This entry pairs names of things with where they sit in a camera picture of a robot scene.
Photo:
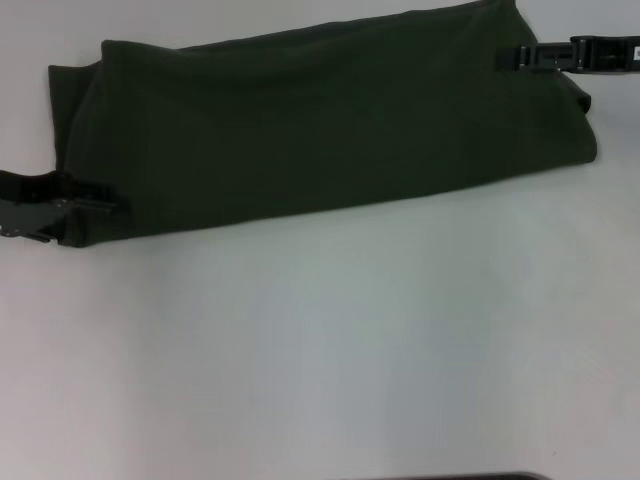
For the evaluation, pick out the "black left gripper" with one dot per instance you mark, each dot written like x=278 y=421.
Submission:
x=30 y=205

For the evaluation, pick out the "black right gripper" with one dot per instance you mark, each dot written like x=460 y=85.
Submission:
x=605 y=55

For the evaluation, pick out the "dark green FREE t-shirt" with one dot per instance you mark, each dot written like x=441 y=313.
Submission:
x=325 y=140

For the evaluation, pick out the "dark flat device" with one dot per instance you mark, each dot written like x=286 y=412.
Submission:
x=490 y=476

